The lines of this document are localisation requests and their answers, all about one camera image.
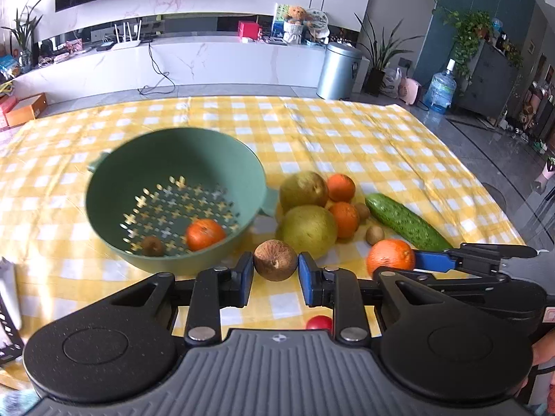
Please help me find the yellow checkered tablecloth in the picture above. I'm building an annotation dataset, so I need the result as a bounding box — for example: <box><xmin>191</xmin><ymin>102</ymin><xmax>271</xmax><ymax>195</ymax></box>
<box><xmin>0</xmin><ymin>95</ymin><xmax>527</xmax><ymax>391</ymax></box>

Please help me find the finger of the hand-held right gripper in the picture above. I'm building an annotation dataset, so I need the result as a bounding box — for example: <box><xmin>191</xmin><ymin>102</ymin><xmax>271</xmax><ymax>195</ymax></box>
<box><xmin>412</xmin><ymin>243</ymin><xmax>538</xmax><ymax>276</ymax></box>
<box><xmin>408</xmin><ymin>270</ymin><xmax>513</xmax><ymax>296</ymax></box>

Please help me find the dark grey cabinet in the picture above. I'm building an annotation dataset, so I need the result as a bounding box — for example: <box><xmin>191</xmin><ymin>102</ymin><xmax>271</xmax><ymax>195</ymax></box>
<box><xmin>457</xmin><ymin>41</ymin><xmax>521</xmax><ymax>118</ymax></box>

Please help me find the white and black device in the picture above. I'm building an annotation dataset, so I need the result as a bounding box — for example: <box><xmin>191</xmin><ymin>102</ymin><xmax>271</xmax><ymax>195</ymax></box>
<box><xmin>0</xmin><ymin>258</ymin><xmax>24</xmax><ymax>367</ymax></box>

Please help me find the white plastic bag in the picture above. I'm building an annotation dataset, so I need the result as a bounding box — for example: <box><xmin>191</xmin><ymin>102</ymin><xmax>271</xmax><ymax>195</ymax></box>
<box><xmin>381</xmin><ymin>68</ymin><xmax>404</xmax><ymax>98</ymax></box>

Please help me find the teddy bear in white basket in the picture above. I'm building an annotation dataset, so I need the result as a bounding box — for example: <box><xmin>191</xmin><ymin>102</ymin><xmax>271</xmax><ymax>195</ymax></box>
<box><xmin>284</xmin><ymin>6</ymin><xmax>310</xmax><ymax>45</ymax></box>

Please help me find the orange mandarin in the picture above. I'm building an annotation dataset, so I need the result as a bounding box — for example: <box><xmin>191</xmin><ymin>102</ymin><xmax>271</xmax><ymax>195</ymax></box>
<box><xmin>366</xmin><ymin>239</ymin><xmax>416</xmax><ymax>279</ymax></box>
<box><xmin>326</xmin><ymin>174</ymin><xmax>356</xmax><ymax>203</ymax></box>
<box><xmin>328</xmin><ymin>202</ymin><xmax>360</xmax><ymax>239</ymax></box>
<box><xmin>186</xmin><ymin>219</ymin><xmax>227</xmax><ymax>252</ymax></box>

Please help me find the potted plant in glass vase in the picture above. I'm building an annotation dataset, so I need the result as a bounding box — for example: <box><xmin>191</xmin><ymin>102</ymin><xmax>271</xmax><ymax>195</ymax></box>
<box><xmin>2</xmin><ymin>0</ymin><xmax>48</xmax><ymax>72</ymax></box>

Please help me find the green colander bowl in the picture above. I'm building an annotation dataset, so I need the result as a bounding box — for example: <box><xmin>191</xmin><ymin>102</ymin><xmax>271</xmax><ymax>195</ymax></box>
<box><xmin>84</xmin><ymin>127</ymin><xmax>278</xmax><ymax>276</ymax></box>

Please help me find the green cucumber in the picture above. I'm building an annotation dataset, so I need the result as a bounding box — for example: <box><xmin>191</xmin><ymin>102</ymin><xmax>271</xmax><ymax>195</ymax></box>
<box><xmin>364</xmin><ymin>193</ymin><xmax>454</xmax><ymax>252</ymax></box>

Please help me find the green ivy plant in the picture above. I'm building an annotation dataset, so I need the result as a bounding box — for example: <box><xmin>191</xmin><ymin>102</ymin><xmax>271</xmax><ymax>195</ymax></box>
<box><xmin>434</xmin><ymin>6</ymin><xmax>495</xmax><ymax>81</ymax></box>

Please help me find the black cable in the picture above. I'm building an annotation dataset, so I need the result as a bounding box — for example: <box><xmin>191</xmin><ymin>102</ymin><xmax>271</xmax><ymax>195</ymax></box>
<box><xmin>139</xmin><ymin>43</ymin><xmax>176</xmax><ymax>95</ymax></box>

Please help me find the pink small appliance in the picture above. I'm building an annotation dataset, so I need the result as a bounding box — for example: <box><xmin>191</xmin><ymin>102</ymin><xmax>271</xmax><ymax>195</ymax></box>
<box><xmin>399</xmin><ymin>77</ymin><xmax>423</xmax><ymax>105</ymax></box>

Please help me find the person's right hand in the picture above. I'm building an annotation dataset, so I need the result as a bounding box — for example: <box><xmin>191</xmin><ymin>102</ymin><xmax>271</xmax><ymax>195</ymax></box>
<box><xmin>530</xmin><ymin>333</ymin><xmax>555</xmax><ymax>369</ymax></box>

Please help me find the long-leaf potted plant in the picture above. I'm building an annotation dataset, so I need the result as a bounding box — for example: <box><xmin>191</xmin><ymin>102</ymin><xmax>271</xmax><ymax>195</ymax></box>
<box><xmin>353</xmin><ymin>12</ymin><xmax>423</xmax><ymax>96</ymax></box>

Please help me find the round brown fruit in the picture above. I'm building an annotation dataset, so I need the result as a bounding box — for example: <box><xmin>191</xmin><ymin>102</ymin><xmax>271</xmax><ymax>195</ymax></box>
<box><xmin>254</xmin><ymin>240</ymin><xmax>299</xmax><ymax>282</ymax></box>

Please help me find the white marble tv console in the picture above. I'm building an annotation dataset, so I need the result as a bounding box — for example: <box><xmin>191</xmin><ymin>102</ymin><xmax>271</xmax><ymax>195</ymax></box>
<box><xmin>13</xmin><ymin>30</ymin><xmax>328</xmax><ymax>105</ymax></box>

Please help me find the orange cardboard box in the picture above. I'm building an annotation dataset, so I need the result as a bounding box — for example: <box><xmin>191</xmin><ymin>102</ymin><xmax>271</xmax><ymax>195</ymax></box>
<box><xmin>5</xmin><ymin>93</ymin><xmax>48</xmax><ymax>127</ymax></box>

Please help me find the red tomato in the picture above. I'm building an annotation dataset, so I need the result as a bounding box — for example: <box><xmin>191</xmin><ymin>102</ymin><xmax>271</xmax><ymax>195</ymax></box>
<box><xmin>306</xmin><ymin>315</ymin><xmax>334</xmax><ymax>332</ymax></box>

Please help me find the blue water bottle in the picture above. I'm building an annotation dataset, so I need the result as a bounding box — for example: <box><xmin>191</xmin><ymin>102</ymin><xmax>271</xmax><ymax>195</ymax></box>
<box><xmin>422</xmin><ymin>58</ymin><xmax>458</xmax><ymax>114</ymax></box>

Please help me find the decorative plate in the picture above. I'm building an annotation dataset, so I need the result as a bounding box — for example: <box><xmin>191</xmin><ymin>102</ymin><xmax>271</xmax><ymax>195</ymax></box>
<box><xmin>306</xmin><ymin>9</ymin><xmax>330</xmax><ymax>41</ymax></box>

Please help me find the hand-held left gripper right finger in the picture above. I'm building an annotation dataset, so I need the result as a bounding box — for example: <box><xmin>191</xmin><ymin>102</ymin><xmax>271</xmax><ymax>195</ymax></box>
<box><xmin>298</xmin><ymin>252</ymin><xmax>452</xmax><ymax>348</ymax></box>

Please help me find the silver trash bin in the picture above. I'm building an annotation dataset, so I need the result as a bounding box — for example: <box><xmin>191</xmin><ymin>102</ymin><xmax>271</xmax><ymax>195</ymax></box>
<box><xmin>316</xmin><ymin>42</ymin><xmax>362</xmax><ymax>100</ymax></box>

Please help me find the yellow-green pear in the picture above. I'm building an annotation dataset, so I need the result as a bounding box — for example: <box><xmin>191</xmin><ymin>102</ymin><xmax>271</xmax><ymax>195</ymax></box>
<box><xmin>276</xmin><ymin>205</ymin><xmax>338</xmax><ymax>260</ymax></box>
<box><xmin>279</xmin><ymin>171</ymin><xmax>329</xmax><ymax>213</ymax></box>

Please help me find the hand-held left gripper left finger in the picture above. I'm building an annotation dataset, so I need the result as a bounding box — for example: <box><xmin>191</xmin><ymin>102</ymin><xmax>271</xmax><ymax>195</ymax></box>
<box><xmin>99</xmin><ymin>251</ymin><xmax>255</xmax><ymax>348</ymax></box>

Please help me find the white router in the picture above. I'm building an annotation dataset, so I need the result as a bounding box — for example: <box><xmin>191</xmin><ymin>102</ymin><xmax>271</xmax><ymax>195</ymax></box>
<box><xmin>112</xmin><ymin>21</ymin><xmax>144</xmax><ymax>50</ymax></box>

